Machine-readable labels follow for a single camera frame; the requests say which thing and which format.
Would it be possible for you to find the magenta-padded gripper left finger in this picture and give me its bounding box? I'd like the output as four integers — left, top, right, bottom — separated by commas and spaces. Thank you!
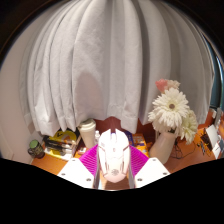
57, 144, 102, 190

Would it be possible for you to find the dark mug with green inside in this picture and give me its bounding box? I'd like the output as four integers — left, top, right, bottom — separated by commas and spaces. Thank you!
27, 139, 46, 160

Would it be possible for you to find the white curtain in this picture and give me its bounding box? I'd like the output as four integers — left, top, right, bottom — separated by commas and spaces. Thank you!
18, 0, 216, 137

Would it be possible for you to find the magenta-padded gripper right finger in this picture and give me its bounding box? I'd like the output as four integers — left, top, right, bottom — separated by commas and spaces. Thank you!
128, 144, 171, 190

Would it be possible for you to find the cream lidded tumbler cup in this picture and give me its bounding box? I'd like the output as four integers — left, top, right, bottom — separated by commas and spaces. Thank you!
77, 118, 97, 150

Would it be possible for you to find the pink computer mouse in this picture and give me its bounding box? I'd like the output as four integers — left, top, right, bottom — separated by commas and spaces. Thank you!
97, 128, 131, 184

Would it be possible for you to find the black pen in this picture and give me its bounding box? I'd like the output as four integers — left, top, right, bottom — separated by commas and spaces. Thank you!
198, 141, 208, 156

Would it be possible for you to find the white flower bouquet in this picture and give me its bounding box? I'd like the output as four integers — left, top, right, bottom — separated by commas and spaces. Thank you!
147, 78, 200, 145

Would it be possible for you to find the reddish brown book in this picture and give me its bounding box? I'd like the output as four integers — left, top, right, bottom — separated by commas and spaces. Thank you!
74, 145, 88, 159

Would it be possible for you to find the clear spray bottle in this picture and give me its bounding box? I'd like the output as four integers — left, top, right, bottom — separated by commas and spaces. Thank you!
94, 129, 101, 146

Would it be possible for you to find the white ceramic jug vase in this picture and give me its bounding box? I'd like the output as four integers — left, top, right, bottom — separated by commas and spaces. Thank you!
148, 130, 177, 165

